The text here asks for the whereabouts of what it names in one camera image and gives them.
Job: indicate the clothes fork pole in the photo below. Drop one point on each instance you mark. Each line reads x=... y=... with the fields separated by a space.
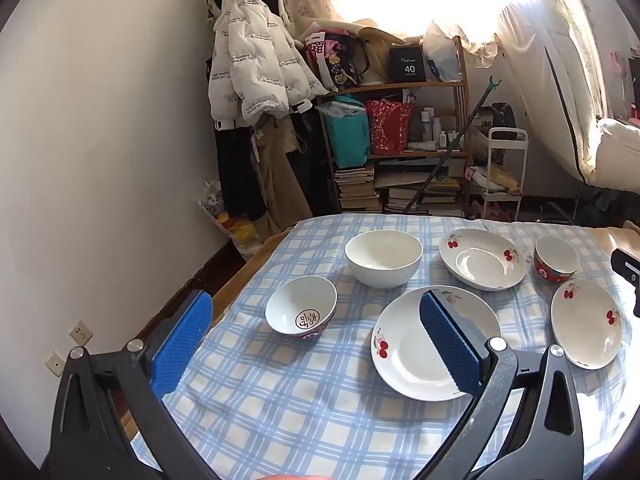
x=452 y=150

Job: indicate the red patterned bowl symbol inside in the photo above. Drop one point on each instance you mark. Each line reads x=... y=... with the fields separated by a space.
x=290 y=300

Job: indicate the red patterned bowl plain inside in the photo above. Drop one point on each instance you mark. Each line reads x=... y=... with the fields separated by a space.
x=555 y=255

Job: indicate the white cherry print plate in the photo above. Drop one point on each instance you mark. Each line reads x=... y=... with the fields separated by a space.
x=400 y=365
x=480 y=265
x=582 y=330

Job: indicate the white wall outlet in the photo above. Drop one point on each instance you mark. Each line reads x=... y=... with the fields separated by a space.
x=81 y=331
x=55 y=363

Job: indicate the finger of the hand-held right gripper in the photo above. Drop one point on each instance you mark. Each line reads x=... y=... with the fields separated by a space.
x=627 y=262

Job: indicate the blue plaid tablecloth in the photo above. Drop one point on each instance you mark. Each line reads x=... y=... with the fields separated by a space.
x=300 y=400

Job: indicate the teal bag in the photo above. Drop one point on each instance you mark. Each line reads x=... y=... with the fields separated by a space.
x=350 y=135

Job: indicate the plain white bowl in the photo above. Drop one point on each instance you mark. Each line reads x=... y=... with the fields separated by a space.
x=382 y=260

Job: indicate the black pink patterned bag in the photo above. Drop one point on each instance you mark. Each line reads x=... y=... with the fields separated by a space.
x=340 y=67

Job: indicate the black hanging garment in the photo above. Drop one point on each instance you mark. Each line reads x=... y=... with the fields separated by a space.
x=235 y=170

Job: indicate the red patterned bag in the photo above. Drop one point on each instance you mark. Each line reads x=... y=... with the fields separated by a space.
x=387 y=127

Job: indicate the white bedding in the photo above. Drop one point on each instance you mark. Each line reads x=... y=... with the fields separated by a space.
x=550 y=85

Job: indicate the tall stack of books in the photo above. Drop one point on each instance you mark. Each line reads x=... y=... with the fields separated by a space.
x=357 y=190

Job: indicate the wooden table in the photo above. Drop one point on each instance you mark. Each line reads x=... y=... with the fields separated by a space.
x=235 y=285

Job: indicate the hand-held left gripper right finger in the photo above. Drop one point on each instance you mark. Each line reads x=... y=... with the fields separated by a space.
x=450 y=345

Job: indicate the white plastic bag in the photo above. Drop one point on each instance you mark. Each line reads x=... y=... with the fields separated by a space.
x=442 y=55

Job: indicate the wooden shelf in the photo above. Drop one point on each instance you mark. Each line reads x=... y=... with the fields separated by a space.
x=400 y=86

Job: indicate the row of small bottles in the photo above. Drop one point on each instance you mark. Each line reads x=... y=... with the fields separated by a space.
x=435 y=127

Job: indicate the black box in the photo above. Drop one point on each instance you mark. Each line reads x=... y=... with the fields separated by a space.
x=407 y=62

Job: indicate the plastic bag with yellow packets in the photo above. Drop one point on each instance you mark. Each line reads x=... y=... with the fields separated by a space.
x=240 y=232

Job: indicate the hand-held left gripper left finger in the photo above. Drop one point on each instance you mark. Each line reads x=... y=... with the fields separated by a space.
x=182 y=345

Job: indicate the white trolley cart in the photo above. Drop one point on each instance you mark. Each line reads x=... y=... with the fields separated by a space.
x=507 y=132

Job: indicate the white puffer jacket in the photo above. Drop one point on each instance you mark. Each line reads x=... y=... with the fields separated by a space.
x=260 y=60

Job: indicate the beige trousers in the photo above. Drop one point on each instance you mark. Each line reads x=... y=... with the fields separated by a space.
x=280 y=185

